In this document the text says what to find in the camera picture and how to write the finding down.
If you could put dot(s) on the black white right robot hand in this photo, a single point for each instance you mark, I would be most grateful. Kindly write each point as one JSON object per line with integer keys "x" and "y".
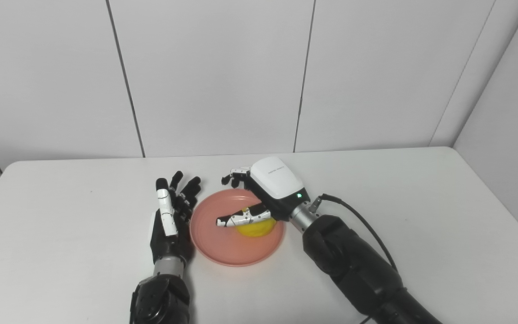
{"x": 277, "y": 180}

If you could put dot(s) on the pink round plate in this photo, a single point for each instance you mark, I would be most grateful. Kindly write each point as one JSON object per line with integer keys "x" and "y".
{"x": 223, "y": 245}

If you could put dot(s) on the yellow plastic lemon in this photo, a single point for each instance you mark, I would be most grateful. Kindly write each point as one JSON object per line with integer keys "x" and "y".
{"x": 254, "y": 230}

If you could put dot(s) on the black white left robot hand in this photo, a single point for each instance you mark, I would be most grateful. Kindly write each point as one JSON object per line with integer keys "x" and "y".
{"x": 169, "y": 245}

